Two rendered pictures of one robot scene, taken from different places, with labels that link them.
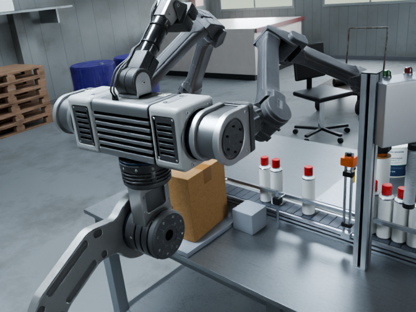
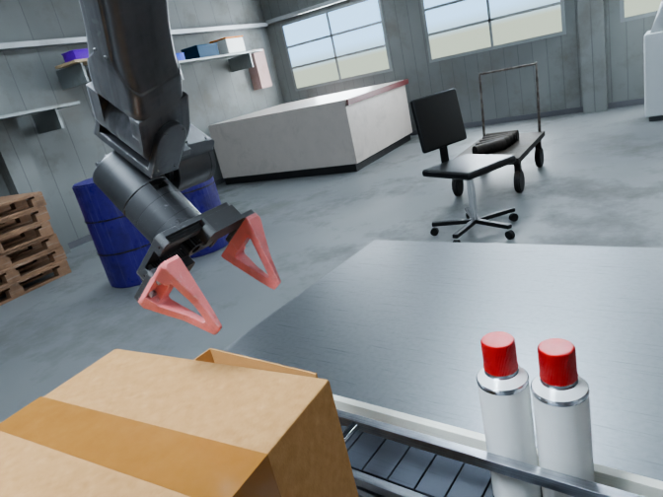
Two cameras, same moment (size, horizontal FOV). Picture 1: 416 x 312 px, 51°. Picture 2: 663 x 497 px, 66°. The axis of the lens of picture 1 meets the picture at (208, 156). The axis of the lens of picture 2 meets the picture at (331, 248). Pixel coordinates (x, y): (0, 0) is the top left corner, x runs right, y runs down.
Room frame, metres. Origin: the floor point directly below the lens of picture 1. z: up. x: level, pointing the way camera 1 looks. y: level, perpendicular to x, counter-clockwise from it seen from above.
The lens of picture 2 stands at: (1.23, -0.07, 1.37)
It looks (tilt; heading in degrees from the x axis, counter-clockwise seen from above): 19 degrees down; 357
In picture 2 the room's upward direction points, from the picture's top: 13 degrees counter-clockwise
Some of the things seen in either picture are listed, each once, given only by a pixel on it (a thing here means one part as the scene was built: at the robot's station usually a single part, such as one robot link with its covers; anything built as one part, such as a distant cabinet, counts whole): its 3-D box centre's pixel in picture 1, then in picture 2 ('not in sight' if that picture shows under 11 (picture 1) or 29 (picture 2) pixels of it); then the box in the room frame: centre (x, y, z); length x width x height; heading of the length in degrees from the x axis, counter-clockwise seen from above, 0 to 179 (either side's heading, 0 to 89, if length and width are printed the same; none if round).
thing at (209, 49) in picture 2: not in sight; (200, 52); (9.62, 0.72, 2.01); 0.45 x 0.34 x 0.18; 142
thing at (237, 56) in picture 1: (229, 46); (316, 131); (9.64, -0.70, 0.48); 2.55 x 2.06 x 0.96; 52
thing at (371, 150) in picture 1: (366, 177); not in sight; (1.22, -0.49, 1.16); 0.04 x 0.04 x 0.67; 46
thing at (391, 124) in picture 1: (399, 109); not in sight; (1.22, -0.58, 1.38); 0.17 x 0.10 x 0.19; 101
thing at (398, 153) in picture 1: (392, 154); not in sight; (1.87, -0.87, 0.95); 0.20 x 0.20 x 0.14
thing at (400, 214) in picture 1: (400, 214); not in sight; (1.28, -0.64, 0.98); 0.05 x 0.05 x 0.20
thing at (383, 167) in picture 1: (379, 163); not in sight; (1.61, -0.70, 1.03); 0.09 x 0.09 x 0.30
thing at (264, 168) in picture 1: (265, 179); (507, 422); (1.67, -0.23, 0.98); 0.05 x 0.05 x 0.20
